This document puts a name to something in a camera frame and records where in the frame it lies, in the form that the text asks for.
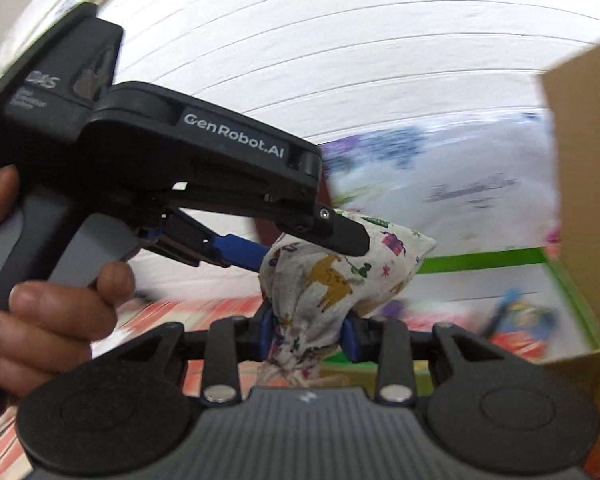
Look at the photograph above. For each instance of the floral printed blanket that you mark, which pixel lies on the floral printed blanket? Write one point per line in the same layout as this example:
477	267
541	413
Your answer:
430	170

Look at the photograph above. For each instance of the animal print cloth pouch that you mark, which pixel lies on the animal print cloth pouch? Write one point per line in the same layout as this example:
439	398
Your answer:
325	280

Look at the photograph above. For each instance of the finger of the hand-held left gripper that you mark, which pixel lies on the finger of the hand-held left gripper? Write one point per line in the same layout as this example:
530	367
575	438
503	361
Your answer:
240	252
345	235

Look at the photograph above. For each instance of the person's left hand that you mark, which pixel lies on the person's left hand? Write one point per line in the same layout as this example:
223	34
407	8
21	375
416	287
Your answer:
45	325

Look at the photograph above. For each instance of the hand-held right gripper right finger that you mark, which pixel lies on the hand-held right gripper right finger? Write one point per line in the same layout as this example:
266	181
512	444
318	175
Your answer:
348	340

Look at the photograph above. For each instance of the blue yellow packet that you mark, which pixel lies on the blue yellow packet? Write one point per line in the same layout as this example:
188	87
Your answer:
530	317

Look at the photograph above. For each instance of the red striped bedsheet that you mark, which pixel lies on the red striped bedsheet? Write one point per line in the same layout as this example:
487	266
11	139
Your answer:
145	317

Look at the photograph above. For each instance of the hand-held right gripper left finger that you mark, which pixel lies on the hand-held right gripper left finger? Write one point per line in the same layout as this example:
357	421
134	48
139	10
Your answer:
265	334

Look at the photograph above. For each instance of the cardboard box with green rim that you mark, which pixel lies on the cardboard box with green rim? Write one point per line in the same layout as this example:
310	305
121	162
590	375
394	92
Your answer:
585	185

